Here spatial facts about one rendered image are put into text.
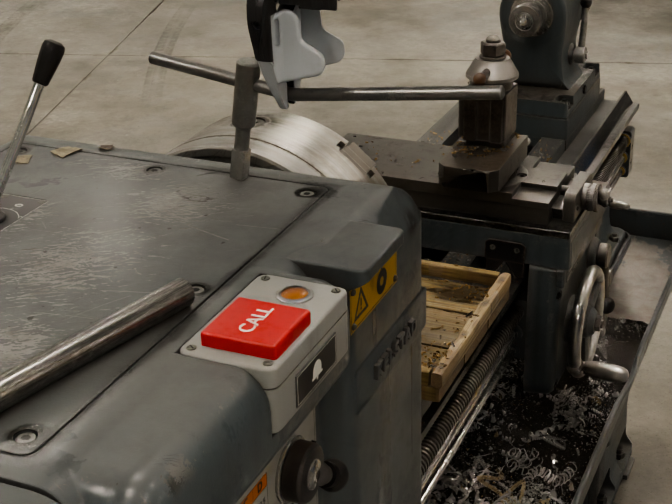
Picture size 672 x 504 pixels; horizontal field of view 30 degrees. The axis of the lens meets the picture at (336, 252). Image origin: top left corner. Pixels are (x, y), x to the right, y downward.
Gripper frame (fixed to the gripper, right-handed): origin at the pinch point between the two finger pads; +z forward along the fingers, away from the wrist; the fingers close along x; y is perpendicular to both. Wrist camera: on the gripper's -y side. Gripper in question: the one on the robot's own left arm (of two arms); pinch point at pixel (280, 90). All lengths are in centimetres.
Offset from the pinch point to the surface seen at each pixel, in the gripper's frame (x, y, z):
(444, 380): 29, 6, 45
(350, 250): -11.0, 11.2, 9.1
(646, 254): 149, 10, 81
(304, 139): 18.3, -6.6, 11.7
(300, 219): -6.8, 4.8, 9.0
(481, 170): 67, -2, 33
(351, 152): 23.0, -3.1, 14.4
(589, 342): 83, 12, 67
